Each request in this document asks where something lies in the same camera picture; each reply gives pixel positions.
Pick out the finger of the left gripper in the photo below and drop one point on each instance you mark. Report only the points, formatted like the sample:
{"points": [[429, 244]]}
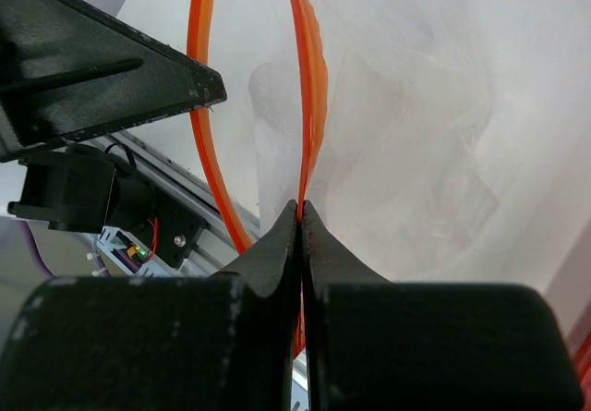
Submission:
{"points": [[70, 72]]}

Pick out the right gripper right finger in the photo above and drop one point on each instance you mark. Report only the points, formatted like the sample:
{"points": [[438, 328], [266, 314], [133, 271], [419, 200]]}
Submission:
{"points": [[373, 344]]}

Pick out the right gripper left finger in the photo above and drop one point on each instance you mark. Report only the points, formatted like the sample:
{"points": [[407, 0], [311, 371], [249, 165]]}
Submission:
{"points": [[223, 342]]}

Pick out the clear orange zip top bag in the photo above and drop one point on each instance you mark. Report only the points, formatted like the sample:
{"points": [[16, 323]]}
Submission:
{"points": [[440, 140]]}

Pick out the red plastic tray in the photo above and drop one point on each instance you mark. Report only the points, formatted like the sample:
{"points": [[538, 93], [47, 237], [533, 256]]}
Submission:
{"points": [[582, 360]]}

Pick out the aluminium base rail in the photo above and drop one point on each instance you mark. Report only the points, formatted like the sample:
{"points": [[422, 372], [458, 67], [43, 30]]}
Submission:
{"points": [[178, 174]]}

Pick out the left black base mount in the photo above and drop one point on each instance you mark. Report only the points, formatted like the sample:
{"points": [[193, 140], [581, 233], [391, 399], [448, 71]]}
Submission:
{"points": [[83, 189]]}

